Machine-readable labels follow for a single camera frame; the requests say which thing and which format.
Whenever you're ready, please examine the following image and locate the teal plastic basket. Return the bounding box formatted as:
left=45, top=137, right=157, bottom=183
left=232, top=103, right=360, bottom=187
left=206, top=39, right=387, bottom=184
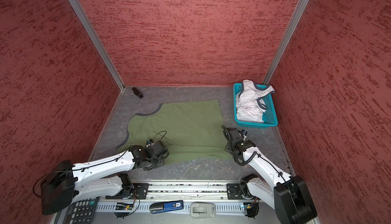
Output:
left=233, top=83, right=278, bottom=128

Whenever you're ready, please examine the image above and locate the olive green tank top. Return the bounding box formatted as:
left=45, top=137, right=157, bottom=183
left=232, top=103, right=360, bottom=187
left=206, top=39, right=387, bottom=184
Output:
left=117, top=99, right=231, bottom=165

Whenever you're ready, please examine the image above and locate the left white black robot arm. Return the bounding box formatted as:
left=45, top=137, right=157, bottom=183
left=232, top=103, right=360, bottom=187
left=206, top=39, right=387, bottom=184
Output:
left=40, top=141, right=169, bottom=215

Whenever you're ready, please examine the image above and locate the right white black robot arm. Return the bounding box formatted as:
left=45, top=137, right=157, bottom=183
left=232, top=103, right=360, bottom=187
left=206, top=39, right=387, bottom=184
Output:
left=222, top=125, right=318, bottom=224

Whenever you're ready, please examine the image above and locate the white grey-trimmed tank top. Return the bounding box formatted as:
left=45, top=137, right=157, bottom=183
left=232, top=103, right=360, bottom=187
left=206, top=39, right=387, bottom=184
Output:
left=235, top=79, right=275, bottom=123

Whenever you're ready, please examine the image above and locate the blue black utility knife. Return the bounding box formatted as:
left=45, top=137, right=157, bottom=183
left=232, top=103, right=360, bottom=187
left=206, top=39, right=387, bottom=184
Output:
left=149, top=200, right=184, bottom=214

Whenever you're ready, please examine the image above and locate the left small circuit board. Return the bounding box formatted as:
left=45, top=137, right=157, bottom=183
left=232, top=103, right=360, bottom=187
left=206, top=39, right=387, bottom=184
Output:
left=114, top=202, right=134, bottom=212

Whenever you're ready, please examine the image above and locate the small circuit board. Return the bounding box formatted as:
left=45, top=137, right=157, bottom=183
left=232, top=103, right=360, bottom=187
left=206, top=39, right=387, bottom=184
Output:
left=242, top=203, right=253, bottom=210
left=114, top=202, right=134, bottom=212

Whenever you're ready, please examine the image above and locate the right small circuit board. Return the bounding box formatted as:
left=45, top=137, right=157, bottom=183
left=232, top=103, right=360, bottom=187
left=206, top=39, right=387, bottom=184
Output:
left=242, top=203, right=253, bottom=210

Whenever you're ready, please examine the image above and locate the small black stapler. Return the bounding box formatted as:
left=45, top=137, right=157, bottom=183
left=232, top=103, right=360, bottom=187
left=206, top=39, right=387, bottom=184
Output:
left=132, top=87, right=144, bottom=99

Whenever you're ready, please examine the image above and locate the black calculator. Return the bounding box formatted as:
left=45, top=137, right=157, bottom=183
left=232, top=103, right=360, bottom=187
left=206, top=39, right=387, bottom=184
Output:
left=55, top=197, right=100, bottom=224

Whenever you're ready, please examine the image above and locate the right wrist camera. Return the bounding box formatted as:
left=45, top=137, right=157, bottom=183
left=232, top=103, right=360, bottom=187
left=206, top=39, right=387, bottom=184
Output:
left=241, top=129, right=247, bottom=137

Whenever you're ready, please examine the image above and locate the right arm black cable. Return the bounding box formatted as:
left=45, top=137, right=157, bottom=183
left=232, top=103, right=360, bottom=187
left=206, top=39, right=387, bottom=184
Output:
left=221, top=125, right=260, bottom=167

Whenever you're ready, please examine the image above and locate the aluminium front rail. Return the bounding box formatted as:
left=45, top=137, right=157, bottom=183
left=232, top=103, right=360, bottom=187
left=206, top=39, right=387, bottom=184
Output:
left=65, top=180, right=311, bottom=202

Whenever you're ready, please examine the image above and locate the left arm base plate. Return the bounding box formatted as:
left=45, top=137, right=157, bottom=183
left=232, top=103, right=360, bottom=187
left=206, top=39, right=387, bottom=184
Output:
left=122, top=183, right=149, bottom=200

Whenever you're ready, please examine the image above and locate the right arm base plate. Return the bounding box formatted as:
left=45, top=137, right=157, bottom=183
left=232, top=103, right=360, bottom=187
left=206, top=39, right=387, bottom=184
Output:
left=226, top=183, right=243, bottom=200

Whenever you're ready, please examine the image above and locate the left aluminium corner post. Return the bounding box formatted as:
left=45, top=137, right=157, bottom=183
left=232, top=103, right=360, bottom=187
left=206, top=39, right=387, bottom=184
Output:
left=68, top=0, right=126, bottom=92

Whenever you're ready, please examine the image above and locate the aluminium corner post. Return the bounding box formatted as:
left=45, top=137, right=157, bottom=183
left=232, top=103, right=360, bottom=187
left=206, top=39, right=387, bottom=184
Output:
left=262, top=0, right=309, bottom=85
left=68, top=0, right=126, bottom=92

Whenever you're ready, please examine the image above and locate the right aluminium corner post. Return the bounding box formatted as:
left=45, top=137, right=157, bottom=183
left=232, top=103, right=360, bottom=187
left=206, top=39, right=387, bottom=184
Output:
left=262, top=0, right=309, bottom=85

